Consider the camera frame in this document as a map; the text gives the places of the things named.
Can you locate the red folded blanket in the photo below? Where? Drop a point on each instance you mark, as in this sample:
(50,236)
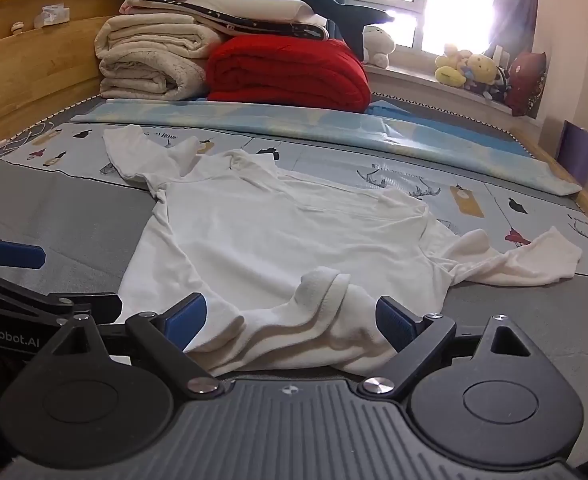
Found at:
(284,72)

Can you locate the white plush toy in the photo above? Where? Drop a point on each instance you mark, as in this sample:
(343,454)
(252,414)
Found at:
(378,42)

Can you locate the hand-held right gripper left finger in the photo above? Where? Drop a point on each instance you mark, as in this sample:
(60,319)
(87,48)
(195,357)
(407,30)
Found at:
(188,316)

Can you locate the cream folded blanket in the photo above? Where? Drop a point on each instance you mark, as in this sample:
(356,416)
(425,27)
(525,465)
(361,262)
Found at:
(149,55)

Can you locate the dark red cushion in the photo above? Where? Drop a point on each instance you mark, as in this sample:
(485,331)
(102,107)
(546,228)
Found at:
(526,80)

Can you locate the clear plastic packet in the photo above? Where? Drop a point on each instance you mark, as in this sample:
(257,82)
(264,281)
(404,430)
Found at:
(51,14)

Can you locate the window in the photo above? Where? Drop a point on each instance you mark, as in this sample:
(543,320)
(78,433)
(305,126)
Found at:
(444,0)

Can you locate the wooden bed frame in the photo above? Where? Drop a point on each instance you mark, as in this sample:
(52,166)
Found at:
(554,160)

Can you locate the purple box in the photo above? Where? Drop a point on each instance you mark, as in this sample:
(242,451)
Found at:
(579,152)

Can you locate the wooden headboard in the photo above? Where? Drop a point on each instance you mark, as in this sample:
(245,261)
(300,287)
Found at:
(34,70)

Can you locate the printed bed sheet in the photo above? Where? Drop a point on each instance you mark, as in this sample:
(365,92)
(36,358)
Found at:
(324,160)

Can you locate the small figurine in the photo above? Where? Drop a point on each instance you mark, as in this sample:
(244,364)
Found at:
(18,26)

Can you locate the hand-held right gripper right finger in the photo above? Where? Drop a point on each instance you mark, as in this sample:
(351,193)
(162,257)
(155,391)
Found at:
(396,322)

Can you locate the light blue patterned quilt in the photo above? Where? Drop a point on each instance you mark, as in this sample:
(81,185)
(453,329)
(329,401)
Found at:
(324,127)

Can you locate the white folded quilt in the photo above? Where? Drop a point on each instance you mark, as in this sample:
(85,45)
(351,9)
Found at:
(254,4)

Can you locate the purple curtain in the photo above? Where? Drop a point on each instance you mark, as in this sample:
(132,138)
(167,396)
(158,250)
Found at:
(516,0)

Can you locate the window sill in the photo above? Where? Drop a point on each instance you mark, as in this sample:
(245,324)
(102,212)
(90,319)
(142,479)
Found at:
(414,80)

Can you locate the white shirt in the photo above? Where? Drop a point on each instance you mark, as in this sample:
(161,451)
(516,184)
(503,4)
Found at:
(274,230)

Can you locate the yellow plush toy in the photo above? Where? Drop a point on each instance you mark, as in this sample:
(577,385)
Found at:
(451,70)
(481,67)

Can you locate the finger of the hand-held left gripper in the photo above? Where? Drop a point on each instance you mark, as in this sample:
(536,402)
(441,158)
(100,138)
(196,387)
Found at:
(34,300)
(16,255)

